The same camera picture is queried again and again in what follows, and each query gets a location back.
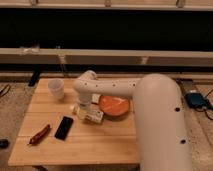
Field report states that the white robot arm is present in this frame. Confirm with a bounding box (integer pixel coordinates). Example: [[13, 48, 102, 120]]
[[74, 71, 193, 171]]

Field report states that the orange ceramic bowl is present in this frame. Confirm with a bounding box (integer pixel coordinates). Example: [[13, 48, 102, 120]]
[[98, 95, 130, 117]]

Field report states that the beige square sponge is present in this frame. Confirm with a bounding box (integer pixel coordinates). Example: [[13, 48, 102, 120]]
[[92, 94, 101, 104]]

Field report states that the black smartphone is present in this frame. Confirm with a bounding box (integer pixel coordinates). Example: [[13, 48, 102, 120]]
[[55, 116, 73, 140]]

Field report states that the white paper cup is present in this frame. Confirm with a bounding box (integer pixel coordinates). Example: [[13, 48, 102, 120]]
[[48, 78, 64, 100]]

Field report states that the wooden table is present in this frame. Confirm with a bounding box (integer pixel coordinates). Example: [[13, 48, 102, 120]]
[[8, 78, 139, 166]]

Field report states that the red sausage stick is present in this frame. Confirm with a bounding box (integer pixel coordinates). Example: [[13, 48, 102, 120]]
[[29, 125, 51, 145]]

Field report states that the black round object on floor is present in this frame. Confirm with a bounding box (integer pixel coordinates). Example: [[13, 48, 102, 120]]
[[0, 139, 10, 149]]

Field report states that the blue device on floor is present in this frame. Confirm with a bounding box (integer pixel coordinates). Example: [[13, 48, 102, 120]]
[[185, 93, 212, 109]]

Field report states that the black cable on floor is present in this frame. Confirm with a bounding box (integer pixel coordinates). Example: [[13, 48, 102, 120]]
[[0, 83, 12, 98]]

